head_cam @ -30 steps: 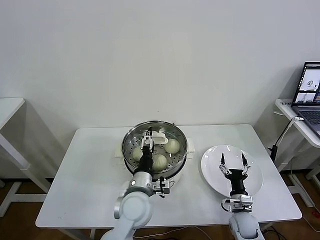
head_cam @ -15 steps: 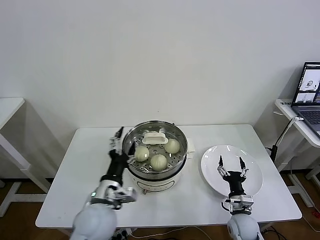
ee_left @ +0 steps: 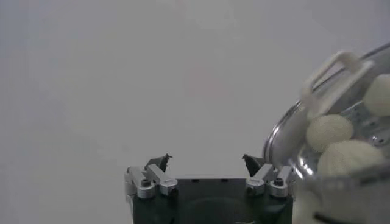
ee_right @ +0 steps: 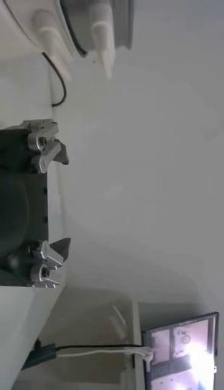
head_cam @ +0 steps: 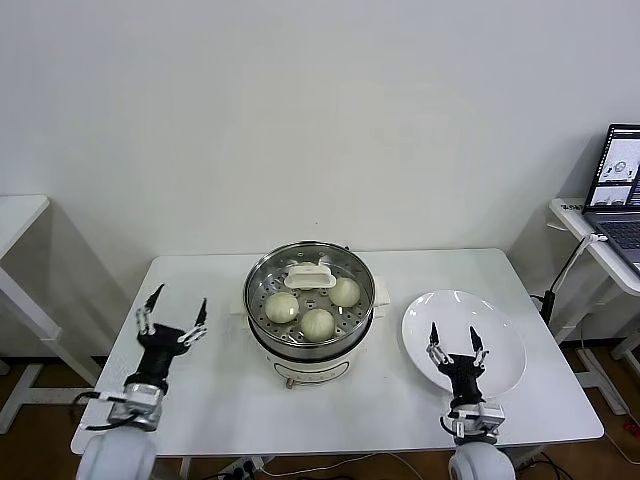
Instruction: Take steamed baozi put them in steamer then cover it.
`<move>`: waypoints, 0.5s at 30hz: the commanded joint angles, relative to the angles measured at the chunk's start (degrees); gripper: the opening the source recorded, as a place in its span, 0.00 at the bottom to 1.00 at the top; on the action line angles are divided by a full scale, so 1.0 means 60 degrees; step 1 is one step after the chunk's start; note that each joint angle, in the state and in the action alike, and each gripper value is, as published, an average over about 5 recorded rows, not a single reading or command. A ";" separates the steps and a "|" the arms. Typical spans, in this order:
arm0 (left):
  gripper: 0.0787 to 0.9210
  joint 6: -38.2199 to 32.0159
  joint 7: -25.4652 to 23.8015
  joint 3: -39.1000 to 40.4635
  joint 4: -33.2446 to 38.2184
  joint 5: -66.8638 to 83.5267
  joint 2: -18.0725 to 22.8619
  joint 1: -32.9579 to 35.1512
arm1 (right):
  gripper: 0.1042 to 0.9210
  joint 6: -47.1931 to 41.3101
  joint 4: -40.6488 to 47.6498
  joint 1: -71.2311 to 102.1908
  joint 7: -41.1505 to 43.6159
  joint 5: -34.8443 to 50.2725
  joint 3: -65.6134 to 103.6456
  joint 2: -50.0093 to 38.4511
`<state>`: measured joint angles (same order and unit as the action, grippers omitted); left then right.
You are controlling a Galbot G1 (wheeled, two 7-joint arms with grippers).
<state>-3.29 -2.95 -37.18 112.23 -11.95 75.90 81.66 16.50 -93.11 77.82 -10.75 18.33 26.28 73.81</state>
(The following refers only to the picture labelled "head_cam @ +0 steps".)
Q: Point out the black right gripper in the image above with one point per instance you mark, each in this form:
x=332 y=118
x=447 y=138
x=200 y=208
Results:
x=462 y=380

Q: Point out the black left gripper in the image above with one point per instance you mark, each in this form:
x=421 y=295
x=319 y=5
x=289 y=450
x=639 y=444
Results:
x=157 y=350

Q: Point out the white steamed baozi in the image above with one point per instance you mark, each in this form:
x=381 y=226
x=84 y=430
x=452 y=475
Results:
x=345 y=294
x=317 y=325
x=282 y=307

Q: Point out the round glass pot lid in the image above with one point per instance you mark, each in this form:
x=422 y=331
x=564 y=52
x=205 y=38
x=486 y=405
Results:
x=310 y=276

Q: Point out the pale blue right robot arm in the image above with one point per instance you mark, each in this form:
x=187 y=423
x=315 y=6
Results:
x=480 y=460

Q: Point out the stainless steel steamer basket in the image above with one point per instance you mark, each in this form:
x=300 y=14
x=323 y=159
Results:
x=312 y=351

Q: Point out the round white plate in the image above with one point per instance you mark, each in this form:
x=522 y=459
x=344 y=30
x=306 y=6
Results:
x=460 y=320

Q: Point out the black power adapter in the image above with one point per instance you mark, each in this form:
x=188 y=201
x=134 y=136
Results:
x=550 y=304

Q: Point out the white electric cooking pot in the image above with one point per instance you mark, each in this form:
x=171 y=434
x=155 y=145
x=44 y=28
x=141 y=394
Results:
x=310 y=372

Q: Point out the white table leg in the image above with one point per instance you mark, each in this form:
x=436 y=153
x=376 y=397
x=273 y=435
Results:
x=185 y=470

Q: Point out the white power strip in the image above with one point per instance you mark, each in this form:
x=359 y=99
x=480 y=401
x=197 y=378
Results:
x=245 y=466

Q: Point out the white laptop side table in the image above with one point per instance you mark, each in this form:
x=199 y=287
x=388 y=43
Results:
x=567 y=220

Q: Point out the white label sticker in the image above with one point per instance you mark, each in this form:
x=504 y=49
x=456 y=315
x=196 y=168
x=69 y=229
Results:
x=572 y=205

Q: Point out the white empty side table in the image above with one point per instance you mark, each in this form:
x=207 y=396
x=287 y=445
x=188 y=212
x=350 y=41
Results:
x=20 y=210

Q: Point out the grey open laptop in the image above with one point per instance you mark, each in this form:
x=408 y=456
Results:
x=620 y=225

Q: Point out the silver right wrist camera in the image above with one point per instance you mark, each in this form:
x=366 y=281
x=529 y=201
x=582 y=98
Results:
x=487 y=417

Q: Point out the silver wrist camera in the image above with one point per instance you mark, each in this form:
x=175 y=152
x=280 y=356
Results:
x=487 y=417
x=135 y=415

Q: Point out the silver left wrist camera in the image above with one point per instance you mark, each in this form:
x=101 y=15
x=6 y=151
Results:
x=135 y=415

